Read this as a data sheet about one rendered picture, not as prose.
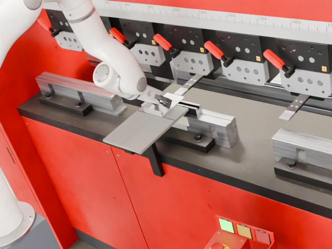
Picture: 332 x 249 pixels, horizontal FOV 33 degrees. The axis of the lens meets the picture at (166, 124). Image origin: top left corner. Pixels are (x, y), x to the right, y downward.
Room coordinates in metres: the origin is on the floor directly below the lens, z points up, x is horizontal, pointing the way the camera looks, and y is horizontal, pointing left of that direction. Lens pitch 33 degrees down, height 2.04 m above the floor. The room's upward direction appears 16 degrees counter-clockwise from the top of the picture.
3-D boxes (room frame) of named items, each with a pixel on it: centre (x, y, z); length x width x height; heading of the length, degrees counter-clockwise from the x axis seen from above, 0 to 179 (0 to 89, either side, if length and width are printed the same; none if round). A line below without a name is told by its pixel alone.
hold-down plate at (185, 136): (1.65, -0.03, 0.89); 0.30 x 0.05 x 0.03; 42
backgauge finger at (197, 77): (1.83, -0.17, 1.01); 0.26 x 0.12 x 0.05; 132
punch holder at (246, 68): (1.44, -0.29, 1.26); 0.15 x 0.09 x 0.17; 42
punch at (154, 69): (1.72, -0.04, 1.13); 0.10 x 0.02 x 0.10; 42
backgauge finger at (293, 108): (1.50, -0.46, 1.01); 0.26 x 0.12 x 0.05; 132
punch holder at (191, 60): (1.58, -0.16, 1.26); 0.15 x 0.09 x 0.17; 42
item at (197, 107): (1.70, -0.06, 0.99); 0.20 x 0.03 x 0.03; 42
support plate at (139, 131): (1.62, 0.07, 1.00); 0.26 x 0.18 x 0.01; 132
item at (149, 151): (1.59, 0.10, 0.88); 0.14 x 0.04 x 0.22; 132
